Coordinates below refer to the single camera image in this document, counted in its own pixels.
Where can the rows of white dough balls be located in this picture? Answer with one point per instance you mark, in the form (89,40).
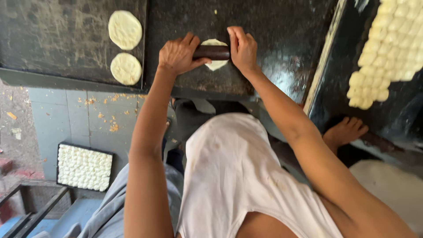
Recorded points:
(85,167)

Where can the black metal frame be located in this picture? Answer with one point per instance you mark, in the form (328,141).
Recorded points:
(36,211)

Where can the person's right hand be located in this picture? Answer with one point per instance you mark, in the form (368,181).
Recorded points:
(244,53)

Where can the small flat dough piece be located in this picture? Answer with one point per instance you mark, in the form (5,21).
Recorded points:
(215,65)

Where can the dark brown wooden rolling pin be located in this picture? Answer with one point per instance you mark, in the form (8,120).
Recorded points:
(211,52)

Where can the white sleeveless undershirt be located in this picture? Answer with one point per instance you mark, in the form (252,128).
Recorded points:
(238,178)

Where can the person's left hand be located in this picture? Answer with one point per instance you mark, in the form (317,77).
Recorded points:
(176,56)

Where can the heap of pale dough balls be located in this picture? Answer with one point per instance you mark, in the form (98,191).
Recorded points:
(388,53)

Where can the grey trousers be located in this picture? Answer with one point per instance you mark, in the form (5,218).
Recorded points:
(109,211)

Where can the large round flattened dough disc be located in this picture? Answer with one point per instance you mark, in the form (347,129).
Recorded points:
(125,29)

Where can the black tray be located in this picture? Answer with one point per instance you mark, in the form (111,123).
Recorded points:
(58,165)

